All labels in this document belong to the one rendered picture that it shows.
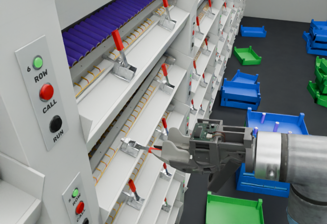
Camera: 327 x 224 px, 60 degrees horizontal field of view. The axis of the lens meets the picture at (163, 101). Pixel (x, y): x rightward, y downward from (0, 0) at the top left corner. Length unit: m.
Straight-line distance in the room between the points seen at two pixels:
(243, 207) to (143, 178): 1.01
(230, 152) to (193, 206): 1.19
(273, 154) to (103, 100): 0.31
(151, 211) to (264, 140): 0.60
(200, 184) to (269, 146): 1.32
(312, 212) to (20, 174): 0.49
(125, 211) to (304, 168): 0.46
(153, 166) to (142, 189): 0.09
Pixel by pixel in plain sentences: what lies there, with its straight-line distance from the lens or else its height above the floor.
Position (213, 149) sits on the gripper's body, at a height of 1.05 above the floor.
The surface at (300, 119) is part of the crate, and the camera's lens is 1.73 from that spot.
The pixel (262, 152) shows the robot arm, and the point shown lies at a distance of 0.54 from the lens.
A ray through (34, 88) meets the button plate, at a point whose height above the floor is 1.28.
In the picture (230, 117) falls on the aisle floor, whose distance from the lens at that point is 2.35.
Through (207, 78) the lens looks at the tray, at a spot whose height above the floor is 0.56.
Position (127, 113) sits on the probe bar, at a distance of 0.71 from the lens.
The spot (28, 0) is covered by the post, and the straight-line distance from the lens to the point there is 0.29.
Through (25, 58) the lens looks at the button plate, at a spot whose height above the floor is 1.31.
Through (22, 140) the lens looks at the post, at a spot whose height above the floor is 1.24.
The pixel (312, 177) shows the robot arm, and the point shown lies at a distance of 0.55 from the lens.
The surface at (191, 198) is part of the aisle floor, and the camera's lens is 1.77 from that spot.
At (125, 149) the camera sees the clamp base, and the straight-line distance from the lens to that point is 0.66.
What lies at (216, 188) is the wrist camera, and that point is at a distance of 0.64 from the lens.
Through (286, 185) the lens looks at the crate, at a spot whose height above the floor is 0.11.
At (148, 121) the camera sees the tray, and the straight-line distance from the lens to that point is 0.74.
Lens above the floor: 1.43
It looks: 35 degrees down
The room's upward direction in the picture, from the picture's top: straight up
